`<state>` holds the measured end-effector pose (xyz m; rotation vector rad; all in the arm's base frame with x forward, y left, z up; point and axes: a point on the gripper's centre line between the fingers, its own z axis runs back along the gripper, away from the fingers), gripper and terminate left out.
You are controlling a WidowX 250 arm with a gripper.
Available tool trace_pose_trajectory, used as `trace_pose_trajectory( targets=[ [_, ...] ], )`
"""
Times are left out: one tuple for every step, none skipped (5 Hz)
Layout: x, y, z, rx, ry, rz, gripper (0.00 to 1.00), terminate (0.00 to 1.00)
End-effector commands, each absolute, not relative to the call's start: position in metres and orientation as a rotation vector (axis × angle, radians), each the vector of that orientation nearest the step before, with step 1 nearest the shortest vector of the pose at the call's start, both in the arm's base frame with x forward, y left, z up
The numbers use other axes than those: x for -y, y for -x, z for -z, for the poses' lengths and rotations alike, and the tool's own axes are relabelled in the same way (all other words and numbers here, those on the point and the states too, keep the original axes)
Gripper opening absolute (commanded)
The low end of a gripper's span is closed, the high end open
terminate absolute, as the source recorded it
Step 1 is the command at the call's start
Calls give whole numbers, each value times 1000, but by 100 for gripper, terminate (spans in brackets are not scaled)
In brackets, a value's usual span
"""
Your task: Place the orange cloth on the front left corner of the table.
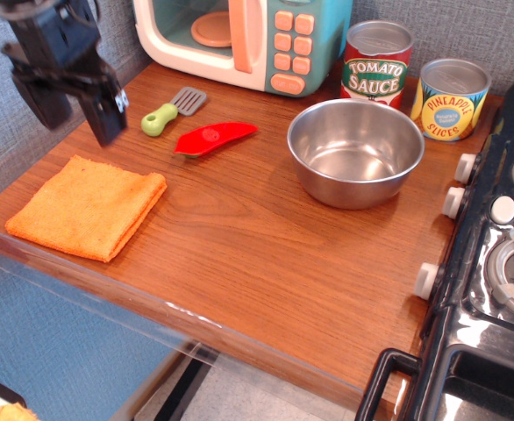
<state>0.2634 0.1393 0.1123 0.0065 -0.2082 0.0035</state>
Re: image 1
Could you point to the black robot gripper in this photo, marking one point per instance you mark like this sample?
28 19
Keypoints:
54 55

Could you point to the orange towel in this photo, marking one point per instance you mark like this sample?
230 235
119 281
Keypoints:
89 209

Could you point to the red plastic toy pepper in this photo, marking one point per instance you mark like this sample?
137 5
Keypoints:
208 138

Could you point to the toy microwave teal and peach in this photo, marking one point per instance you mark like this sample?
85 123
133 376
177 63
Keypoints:
280 47

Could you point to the stainless steel bowl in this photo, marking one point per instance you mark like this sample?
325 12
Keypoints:
353 154

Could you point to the tomato sauce can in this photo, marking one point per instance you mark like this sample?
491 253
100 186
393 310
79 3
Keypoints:
376 62

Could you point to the orange fuzzy object bottom left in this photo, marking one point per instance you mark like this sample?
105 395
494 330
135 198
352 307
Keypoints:
16 412

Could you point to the pineapple slices can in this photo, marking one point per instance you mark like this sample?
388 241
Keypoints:
449 98

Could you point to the white stove knob middle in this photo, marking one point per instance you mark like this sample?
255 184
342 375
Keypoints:
452 203

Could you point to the white stove knob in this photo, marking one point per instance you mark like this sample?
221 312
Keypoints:
465 167
452 203
426 278

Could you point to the white stove knob front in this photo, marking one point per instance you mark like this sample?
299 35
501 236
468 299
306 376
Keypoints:
426 278

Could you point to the white stove knob rear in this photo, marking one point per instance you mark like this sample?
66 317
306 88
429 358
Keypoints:
465 167

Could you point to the white round stove button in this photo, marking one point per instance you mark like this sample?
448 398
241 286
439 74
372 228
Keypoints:
502 210

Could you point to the black toy stove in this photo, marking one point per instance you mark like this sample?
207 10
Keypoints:
467 352

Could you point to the green handled toy spatula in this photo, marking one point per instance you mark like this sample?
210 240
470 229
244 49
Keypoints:
186 102

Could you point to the black oven door handle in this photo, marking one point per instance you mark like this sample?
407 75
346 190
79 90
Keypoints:
390 360

